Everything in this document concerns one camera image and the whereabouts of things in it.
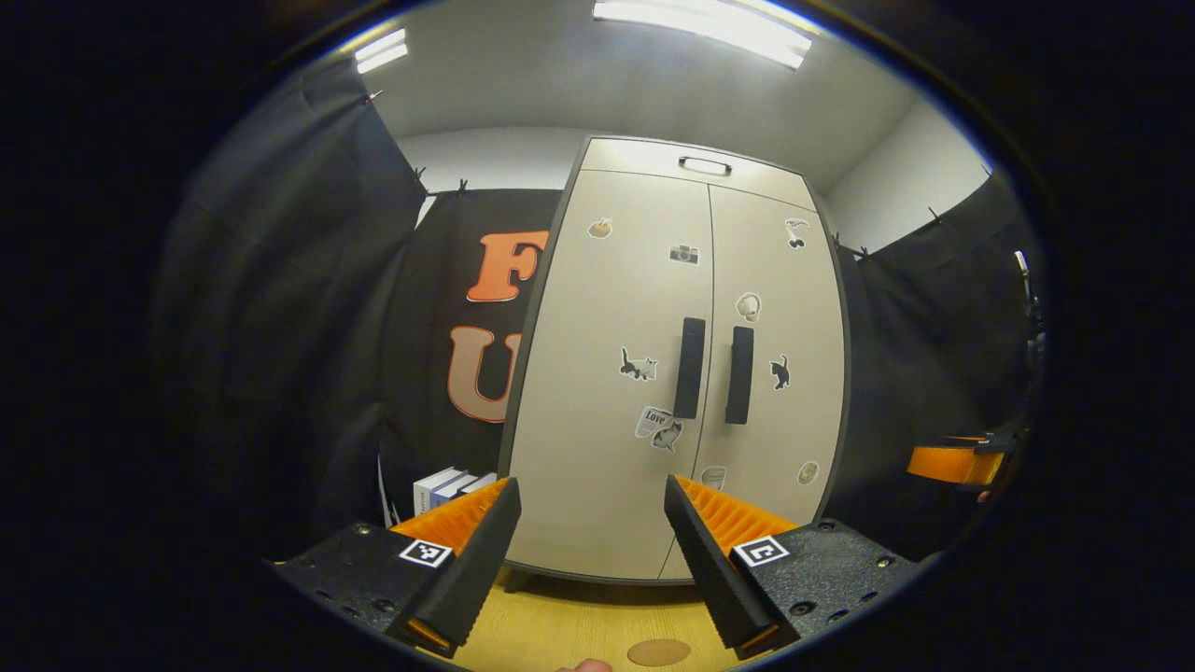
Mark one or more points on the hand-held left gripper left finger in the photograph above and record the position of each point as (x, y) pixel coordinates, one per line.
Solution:
(476, 569)

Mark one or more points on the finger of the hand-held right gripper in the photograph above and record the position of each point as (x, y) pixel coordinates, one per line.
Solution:
(952, 464)

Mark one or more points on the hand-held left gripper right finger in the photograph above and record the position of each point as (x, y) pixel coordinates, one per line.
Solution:
(709, 560)

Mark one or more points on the white cabinet door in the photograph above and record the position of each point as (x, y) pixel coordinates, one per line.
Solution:
(597, 327)
(794, 299)

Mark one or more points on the grey blue book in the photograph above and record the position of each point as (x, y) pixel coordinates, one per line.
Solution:
(457, 487)

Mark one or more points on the white book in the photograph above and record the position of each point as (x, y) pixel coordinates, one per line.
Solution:
(431, 490)

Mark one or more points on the round cork coaster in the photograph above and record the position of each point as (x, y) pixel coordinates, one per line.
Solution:
(658, 652)

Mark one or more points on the black backdrop cloth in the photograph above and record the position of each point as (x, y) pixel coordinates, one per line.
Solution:
(280, 327)

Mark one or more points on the white cabinet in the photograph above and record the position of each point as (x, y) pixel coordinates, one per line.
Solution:
(644, 159)

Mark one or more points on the long ceiling light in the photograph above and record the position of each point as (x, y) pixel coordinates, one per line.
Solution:
(709, 28)

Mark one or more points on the small ceiling light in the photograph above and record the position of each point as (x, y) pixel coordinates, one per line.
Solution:
(381, 51)

